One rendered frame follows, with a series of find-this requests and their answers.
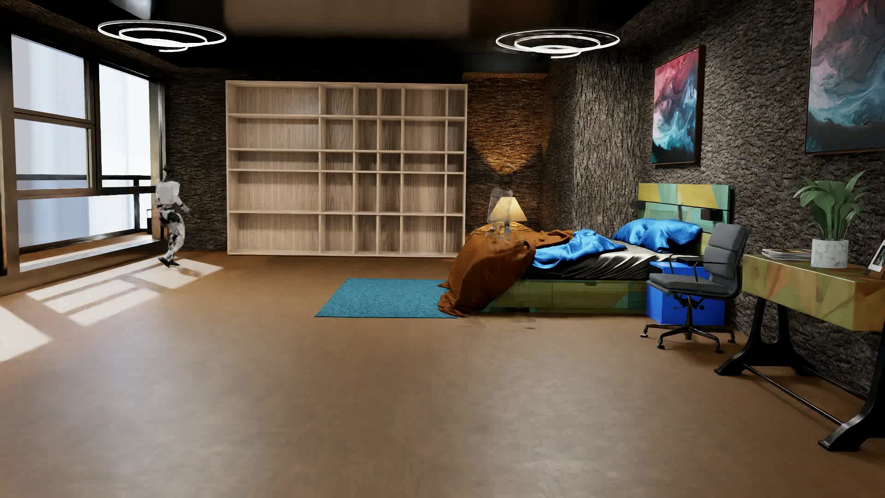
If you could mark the brown blanket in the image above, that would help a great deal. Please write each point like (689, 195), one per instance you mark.
(487, 270)

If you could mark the table lamp with cream shade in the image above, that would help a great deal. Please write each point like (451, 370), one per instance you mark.
(507, 211)

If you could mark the teal rug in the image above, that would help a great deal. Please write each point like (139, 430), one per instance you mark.
(384, 298)

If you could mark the large wooden bookshelf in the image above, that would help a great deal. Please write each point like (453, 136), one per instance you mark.
(346, 169)

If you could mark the blue duvet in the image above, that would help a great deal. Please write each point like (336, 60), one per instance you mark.
(574, 249)

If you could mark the green wooden bed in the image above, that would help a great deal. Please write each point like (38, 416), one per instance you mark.
(588, 290)

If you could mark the blue pillow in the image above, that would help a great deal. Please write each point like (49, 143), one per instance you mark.
(657, 234)

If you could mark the blue nightstand box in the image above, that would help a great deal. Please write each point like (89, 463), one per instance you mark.
(670, 304)

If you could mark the grey office chair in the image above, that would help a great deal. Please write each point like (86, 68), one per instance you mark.
(719, 270)

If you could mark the white humanoid robot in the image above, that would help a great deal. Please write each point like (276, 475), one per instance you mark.
(168, 207)

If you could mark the stack of magazines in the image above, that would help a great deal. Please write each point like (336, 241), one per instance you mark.
(785, 254)

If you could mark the green desk with black legs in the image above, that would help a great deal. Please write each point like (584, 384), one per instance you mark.
(816, 294)

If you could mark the potted green plant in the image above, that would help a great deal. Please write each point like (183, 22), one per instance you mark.
(832, 214)

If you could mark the small abstract wall painting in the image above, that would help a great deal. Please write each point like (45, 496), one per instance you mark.
(677, 107)

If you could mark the large window with dark frame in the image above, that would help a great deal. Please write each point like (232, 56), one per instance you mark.
(76, 142)

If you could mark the picture frame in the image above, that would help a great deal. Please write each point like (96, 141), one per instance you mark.
(879, 257)

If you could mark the large abstract wall painting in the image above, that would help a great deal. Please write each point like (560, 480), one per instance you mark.
(846, 75)

